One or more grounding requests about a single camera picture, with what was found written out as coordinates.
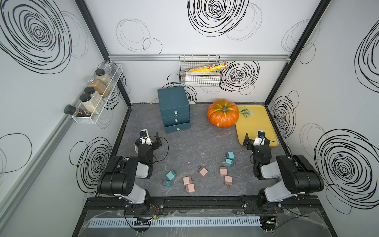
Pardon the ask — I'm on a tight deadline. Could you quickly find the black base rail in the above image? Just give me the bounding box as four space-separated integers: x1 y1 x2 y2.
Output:
82 195 321 215

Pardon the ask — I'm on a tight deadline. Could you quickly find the teal plug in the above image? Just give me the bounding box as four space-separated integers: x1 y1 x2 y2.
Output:
226 152 235 160
225 159 235 167
162 180 172 188
166 170 176 181

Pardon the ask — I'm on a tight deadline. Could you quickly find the teal drawer cabinet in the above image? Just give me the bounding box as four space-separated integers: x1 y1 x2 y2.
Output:
158 87 191 133

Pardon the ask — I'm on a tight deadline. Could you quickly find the grey cable duct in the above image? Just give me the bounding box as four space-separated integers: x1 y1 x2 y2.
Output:
88 216 262 228

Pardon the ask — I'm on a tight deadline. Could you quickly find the small dark spice bottle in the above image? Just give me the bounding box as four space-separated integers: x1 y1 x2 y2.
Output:
64 105 91 118

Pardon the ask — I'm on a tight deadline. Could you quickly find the orange pumpkin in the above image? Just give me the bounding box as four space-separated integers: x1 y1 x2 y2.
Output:
207 99 239 128

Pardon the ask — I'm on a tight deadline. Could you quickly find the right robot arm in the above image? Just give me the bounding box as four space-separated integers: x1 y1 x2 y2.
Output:
242 130 324 212

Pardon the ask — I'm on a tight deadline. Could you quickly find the clear wall spice shelf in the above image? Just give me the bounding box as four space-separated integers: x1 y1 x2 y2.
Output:
72 63 123 126

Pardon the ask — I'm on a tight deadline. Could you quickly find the spice jar brown powder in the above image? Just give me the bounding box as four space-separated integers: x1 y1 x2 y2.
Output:
87 69 112 97

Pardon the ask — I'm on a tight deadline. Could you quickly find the black wire wall basket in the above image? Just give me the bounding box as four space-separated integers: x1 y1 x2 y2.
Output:
179 55 221 87

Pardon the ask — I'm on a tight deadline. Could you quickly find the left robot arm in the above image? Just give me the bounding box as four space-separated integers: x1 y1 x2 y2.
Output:
97 129 162 212

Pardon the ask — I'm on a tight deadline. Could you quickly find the yellow snack tube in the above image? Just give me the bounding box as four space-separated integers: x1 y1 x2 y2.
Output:
185 62 227 73

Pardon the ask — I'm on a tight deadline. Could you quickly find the spice jar white powder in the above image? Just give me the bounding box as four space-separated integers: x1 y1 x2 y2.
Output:
84 87 104 108

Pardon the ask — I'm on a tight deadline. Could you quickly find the green snack packet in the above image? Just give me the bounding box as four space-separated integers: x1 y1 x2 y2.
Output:
239 106 254 118

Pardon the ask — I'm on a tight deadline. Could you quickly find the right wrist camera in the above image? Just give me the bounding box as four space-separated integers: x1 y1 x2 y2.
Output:
253 130 265 146

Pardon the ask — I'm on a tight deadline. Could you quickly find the spice jar cream powder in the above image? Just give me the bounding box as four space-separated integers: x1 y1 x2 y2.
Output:
80 93 101 115

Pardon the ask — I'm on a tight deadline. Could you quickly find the yellow tray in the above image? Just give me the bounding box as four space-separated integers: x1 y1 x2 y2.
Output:
235 105 279 147

